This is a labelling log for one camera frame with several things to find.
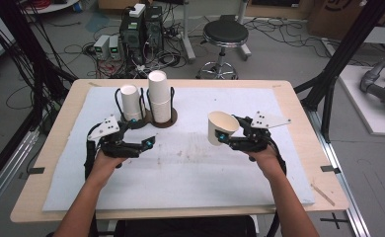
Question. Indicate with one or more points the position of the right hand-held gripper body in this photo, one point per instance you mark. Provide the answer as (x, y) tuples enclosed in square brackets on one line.
[(256, 141)]

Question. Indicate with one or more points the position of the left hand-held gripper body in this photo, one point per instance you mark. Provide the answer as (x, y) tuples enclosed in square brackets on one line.
[(115, 146)]

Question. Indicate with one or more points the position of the single white paper cup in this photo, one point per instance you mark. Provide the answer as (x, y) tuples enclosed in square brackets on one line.
[(218, 123)]

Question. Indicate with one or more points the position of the short stack of white cups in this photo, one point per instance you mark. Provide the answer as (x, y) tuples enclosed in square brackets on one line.
[(131, 102)]

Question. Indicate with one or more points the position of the person's left hand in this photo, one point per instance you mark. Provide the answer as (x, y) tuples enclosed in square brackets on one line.
[(105, 168)]

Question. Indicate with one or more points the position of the person's right hand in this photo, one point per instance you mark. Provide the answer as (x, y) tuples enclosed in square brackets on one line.
[(266, 163)]

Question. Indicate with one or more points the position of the tall stack of white cups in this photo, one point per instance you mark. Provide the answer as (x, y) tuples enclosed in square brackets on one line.
[(160, 95)]

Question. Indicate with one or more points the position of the white table mat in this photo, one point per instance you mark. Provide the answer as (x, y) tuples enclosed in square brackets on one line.
[(187, 184)]

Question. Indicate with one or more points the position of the white table leg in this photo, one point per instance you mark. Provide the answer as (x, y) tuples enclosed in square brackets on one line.
[(188, 36), (244, 49)]

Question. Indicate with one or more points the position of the black tape strip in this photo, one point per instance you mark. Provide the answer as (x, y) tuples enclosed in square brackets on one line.
[(329, 169), (36, 171)]

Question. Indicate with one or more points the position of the grey bench power supply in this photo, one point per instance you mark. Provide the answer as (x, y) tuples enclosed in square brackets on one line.
[(114, 47), (101, 46)]

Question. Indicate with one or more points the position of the light wooden table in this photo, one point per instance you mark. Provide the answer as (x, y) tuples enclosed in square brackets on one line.
[(325, 184)]

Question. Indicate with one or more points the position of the black computer tower green sticker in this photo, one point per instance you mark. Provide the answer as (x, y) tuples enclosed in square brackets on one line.
[(132, 38)]

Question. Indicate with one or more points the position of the person's dark clothing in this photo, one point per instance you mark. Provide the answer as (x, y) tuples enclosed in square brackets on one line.
[(180, 227)]

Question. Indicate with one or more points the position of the black round stool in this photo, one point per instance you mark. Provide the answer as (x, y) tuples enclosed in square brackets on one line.
[(225, 33)]

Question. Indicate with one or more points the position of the white box on computer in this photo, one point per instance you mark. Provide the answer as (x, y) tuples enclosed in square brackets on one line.
[(137, 10)]

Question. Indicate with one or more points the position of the white floor platform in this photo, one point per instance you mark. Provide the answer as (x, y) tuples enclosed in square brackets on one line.
[(368, 112)]

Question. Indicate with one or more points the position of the brown cardboard box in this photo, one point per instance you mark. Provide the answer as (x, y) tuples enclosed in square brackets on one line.
[(332, 16)]

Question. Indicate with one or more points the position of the round white table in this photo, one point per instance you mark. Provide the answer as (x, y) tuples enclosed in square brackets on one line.
[(54, 6)]

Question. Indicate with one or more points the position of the aluminium floor rail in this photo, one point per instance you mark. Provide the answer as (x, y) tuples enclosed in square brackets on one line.
[(6, 171), (345, 187)]

